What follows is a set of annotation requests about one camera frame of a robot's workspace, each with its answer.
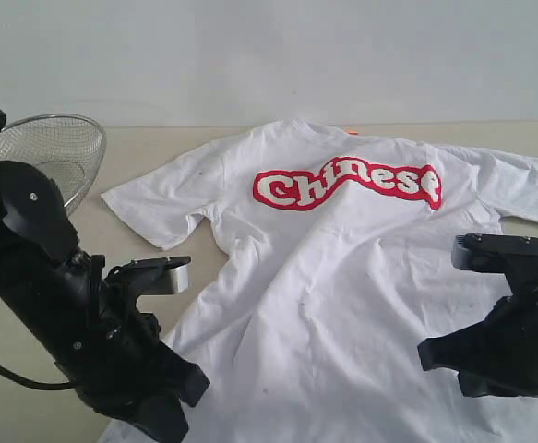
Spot white shirt with red print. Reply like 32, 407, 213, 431
102, 120, 538, 442

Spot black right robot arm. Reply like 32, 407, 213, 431
417, 267, 538, 398

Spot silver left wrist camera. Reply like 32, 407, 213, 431
105, 256, 191, 302

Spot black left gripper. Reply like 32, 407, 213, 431
55, 296, 210, 443

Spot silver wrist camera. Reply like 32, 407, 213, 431
105, 256, 191, 302
451, 233, 538, 295

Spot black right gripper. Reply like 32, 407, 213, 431
417, 294, 538, 398

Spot metal wire mesh basket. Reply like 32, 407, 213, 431
0, 114, 107, 215

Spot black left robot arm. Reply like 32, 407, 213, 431
0, 161, 209, 442

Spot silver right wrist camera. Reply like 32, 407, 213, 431
451, 233, 538, 295

